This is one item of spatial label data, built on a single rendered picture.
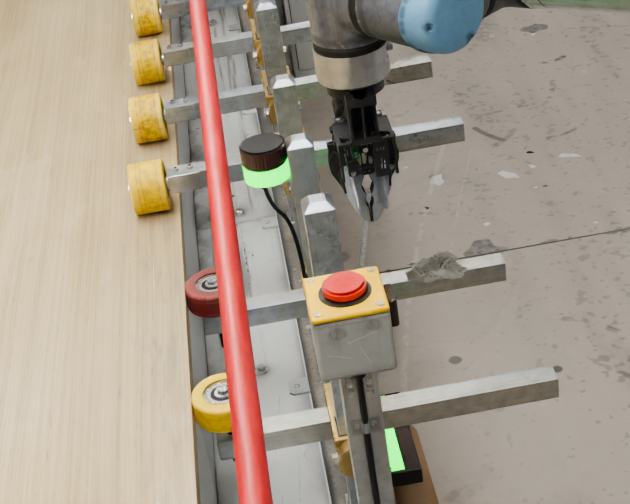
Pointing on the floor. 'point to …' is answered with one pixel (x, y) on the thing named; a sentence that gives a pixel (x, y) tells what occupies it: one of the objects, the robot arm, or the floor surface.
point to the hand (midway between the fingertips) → (370, 209)
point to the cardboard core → (424, 493)
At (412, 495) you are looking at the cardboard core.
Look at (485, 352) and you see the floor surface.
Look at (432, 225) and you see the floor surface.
